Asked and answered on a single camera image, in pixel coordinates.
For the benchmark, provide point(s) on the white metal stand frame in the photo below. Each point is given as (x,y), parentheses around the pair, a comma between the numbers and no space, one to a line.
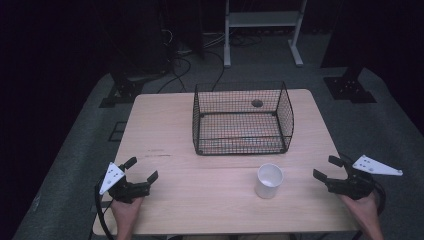
(263,19)

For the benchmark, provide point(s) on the black stand base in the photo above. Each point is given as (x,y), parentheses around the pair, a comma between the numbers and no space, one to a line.
(349,88)
(124,90)

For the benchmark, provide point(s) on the person's right hand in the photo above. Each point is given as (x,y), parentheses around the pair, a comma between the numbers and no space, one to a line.
(364,210)

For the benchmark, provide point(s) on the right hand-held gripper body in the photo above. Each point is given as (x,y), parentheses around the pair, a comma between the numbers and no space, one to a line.
(357,185)

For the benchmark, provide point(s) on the person's left hand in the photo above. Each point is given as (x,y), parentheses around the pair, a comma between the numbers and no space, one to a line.
(125,213)

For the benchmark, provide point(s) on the dark round object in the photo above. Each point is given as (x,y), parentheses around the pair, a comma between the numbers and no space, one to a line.
(257,103)

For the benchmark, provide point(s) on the white cup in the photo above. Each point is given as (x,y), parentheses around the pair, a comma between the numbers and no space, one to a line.
(268,181)

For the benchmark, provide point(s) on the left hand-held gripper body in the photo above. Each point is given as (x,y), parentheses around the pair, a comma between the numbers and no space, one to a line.
(126,190)

